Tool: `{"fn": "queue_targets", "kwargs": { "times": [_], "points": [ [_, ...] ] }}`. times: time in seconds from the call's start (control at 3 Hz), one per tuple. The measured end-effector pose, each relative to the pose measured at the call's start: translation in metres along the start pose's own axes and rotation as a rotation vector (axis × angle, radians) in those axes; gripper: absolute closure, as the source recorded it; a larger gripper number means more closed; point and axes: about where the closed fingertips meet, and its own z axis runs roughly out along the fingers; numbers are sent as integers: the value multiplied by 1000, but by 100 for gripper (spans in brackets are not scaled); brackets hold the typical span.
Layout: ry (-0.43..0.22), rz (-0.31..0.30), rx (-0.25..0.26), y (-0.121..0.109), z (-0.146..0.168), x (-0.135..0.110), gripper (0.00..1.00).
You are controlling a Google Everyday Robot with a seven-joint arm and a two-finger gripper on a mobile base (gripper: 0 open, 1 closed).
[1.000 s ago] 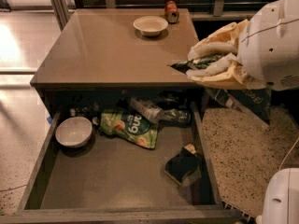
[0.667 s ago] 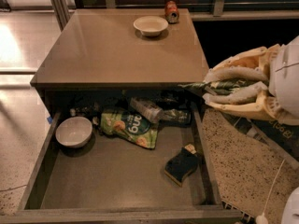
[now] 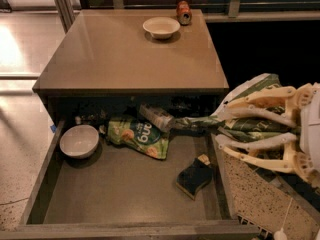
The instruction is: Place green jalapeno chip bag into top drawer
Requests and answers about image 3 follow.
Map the green snack bag in drawer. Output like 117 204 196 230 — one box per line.
107 115 169 160

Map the open grey top drawer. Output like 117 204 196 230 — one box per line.
1 111 257 240

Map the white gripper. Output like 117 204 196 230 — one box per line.
215 83 320 188

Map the small bottle in drawer corner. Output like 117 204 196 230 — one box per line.
74 116 82 125

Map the orange soda can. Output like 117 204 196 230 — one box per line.
176 1 192 25

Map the grey cabinet with glossy top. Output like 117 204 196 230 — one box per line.
31 8 230 125

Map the white bowl on cabinet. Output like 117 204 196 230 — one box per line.
143 17 180 39

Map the dark blue yellow sponge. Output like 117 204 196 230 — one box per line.
176 154 213 200

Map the white plastic bottle in drawer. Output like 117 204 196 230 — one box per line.
139 104 175 132

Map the white bowl in drawer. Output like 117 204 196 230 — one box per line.
59 125 99 159

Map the white plug adapter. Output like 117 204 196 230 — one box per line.
273 228 288 240

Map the green jalapeno chip bag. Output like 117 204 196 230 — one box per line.
175 73 300 148

